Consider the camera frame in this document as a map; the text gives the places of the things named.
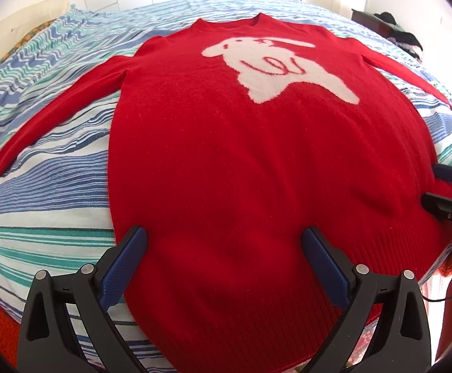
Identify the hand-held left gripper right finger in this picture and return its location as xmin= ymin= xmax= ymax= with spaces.
xmin=301 ymin=226 xmax=432 ymax=373

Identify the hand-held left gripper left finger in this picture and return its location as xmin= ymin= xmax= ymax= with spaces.
xmin=17 ymin=225 xmax=149 ymax=373

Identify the red sweater with white figure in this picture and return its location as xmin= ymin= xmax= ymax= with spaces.
xmin=0 ymin=13 xmax=452 ymax=373

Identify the pile of dark clothes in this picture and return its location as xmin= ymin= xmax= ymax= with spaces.
xmin=374 ymin=11 xmax=425 ymax=61

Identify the blue green striped bedspread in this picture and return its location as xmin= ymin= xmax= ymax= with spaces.
xmin=0 ymin=0 xmax=452 ymax=373

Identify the orange knit blanket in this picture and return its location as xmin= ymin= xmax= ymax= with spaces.
xmin=0 ymin=241 xmax=452 ymax=373

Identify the orange patterned sheet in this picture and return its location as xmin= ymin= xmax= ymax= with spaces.
xmin=14 ymin=23 xmax=51 ymax=53

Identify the cream pillow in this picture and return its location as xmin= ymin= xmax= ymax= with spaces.
xmin=0 ymin=0 xmax=73 ymax=82

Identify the black cable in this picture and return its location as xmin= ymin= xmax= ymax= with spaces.
xmin=420 ymin=291 xmax=452 ymax=302

